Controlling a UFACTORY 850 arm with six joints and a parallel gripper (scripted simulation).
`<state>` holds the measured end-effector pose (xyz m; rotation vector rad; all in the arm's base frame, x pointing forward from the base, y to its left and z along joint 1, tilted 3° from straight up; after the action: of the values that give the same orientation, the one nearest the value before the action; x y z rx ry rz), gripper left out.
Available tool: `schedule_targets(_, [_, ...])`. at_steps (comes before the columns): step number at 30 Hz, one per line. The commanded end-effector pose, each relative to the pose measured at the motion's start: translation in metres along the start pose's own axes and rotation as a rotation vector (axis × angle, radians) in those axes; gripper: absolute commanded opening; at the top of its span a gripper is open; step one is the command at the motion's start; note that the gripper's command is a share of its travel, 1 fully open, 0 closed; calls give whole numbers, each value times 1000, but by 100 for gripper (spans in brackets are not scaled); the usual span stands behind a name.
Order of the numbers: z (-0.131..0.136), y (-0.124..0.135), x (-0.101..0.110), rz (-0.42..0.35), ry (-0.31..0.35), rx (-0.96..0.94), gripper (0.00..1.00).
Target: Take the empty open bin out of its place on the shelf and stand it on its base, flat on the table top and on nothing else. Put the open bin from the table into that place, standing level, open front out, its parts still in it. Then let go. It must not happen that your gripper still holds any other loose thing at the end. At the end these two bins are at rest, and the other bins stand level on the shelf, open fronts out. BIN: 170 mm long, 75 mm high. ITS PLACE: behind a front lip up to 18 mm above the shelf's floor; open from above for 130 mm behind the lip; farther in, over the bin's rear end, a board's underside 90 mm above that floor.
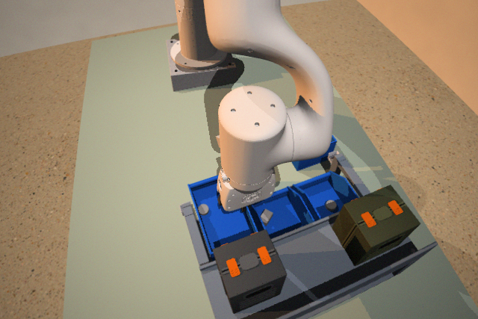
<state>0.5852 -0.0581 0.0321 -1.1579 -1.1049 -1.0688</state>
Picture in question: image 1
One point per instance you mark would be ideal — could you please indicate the grey metal shelf frame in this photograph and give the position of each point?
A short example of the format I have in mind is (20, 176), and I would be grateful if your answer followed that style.
(317, 266)

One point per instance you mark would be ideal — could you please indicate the blue bin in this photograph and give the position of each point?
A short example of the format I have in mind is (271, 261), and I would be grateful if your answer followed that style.
(317, 191)
(299, 165)
(289, 212)
(220, 226)

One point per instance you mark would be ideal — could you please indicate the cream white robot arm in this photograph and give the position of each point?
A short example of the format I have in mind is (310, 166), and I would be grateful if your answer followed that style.
(254, 135)

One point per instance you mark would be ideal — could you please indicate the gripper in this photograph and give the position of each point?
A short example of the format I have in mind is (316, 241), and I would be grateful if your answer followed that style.
(231, 198)

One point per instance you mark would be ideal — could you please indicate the grey metal disc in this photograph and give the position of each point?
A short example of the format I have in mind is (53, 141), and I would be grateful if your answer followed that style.
(203, 209)
(331, 205)

